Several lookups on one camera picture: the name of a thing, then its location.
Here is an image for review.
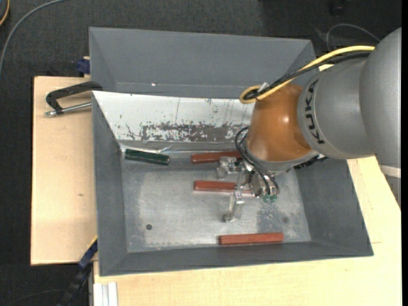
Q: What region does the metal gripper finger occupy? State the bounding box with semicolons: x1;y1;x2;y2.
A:
215;157;244;180
222;192;247;223

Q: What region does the red-brown flat block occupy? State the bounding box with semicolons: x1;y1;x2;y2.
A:
190;151;245;165
217;232;285;246
193;180;253;194

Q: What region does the grey metal bin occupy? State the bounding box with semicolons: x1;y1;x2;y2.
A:
88;26;374;277

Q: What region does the dark green flat block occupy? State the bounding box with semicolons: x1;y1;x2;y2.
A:
124;148;170;167

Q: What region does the pale wood board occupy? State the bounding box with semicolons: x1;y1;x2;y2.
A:
30;76;99;266

